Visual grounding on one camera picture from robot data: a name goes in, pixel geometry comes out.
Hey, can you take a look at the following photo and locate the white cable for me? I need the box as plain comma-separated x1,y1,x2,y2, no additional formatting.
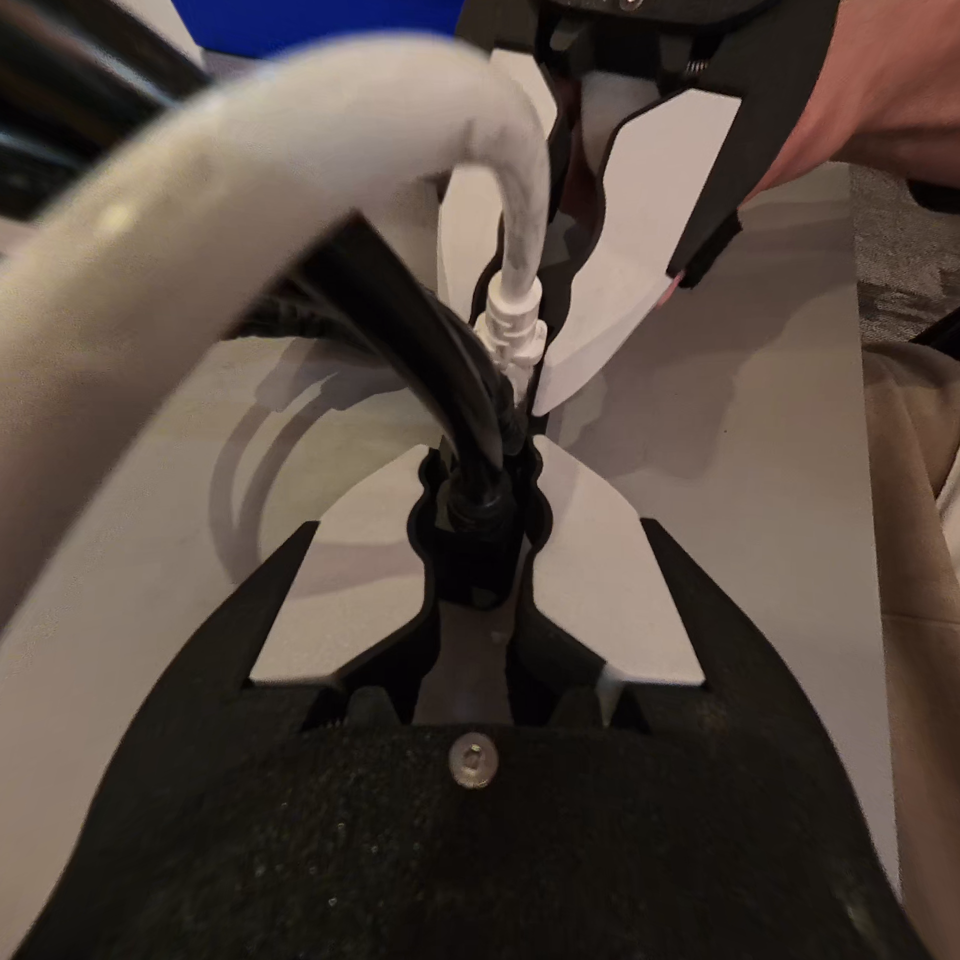
0,33,556,631

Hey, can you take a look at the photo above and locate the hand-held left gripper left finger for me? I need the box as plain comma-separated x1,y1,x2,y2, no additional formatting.
248,446,444,685

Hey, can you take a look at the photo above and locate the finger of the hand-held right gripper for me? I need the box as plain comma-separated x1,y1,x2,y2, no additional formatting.
528,90,745,417
437,46,571,320

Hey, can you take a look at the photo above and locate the person's right hand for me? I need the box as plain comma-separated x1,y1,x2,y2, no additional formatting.
562,75,603,219

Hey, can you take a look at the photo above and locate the white desk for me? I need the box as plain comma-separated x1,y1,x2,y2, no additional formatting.
0,0,905,901

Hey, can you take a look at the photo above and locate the black power cord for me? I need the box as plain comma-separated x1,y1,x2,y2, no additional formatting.
0,0,552,610

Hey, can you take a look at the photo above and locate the blue plastic bin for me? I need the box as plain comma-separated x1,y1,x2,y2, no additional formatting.
176,0,466,60

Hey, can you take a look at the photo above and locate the person's right forearm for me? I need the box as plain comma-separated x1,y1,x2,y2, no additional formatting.
746,0,960,200

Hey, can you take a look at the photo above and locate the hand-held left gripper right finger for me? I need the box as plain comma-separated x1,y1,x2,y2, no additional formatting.
517,435,708,685

